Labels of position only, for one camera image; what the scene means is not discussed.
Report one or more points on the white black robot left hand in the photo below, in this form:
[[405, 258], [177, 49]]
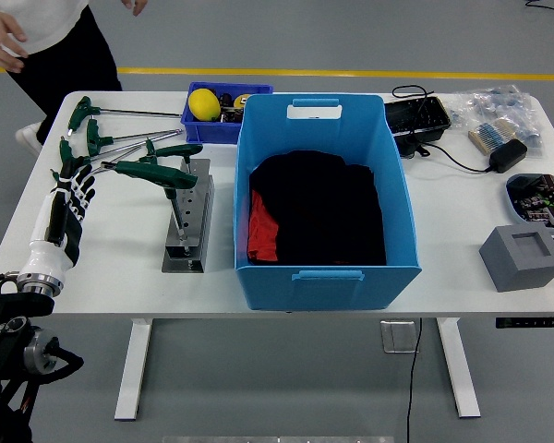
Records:
[[51, 258]]

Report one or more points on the black round part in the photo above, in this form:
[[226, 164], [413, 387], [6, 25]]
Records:
[[225, 99]]

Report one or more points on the clear bags of parts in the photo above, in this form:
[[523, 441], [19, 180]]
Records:
[[489, 104]]

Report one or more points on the person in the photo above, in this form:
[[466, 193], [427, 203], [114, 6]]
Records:
[[51, 27]]

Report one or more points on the person's left hand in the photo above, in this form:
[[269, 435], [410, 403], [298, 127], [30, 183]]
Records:
[[136, 5]]

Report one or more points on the grey foam cube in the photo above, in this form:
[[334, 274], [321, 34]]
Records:
[[519, 267]]

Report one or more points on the white table leg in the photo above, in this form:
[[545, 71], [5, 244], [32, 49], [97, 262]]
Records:
[[136, 364], [457, 364]]

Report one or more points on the small black device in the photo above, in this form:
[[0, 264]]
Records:
[[408, 143]]

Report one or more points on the pale blue plate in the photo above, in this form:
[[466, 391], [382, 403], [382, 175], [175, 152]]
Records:
[[512, 203]]

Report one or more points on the black power adapter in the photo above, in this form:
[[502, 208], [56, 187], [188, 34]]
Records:
[[508, 156]]

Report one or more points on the black plastic tray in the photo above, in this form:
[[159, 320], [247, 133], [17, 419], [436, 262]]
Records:
[[415, 115]]

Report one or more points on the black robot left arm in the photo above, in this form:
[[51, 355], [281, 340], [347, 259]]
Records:
[[9, 332]]

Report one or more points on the person's right hand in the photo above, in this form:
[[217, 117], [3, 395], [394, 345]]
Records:
[[2, 41]]

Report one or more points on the grey metal wrench stand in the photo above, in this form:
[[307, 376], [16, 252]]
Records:
[[194, 221]]

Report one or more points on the yellow lemon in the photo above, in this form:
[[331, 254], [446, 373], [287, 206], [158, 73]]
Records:
[[204, 105]]

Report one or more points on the silver floor socket plate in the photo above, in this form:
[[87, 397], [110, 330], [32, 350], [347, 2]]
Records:
[[397, 337]]

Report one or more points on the black cloth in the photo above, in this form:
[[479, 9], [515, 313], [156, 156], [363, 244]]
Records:
[[295, 217]]

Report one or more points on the yellow tape measure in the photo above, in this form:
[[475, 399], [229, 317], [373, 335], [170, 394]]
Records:
[[243, 99]]

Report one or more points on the black table control panel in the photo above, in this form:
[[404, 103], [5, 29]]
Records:
[[531, 322]]

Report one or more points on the taped resistor strip bundle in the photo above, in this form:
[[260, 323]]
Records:
[[491, 135]]

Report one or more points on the red cloth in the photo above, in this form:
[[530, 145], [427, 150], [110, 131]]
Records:
[[261, 231]]

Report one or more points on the dark circuit boards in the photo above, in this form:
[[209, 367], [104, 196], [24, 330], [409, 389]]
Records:
[[542, 198]]

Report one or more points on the large blue plastic box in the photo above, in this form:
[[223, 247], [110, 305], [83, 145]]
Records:
[[328, 290]]

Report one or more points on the small blue plastic bin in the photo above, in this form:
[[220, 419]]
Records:
[[208, 131]]

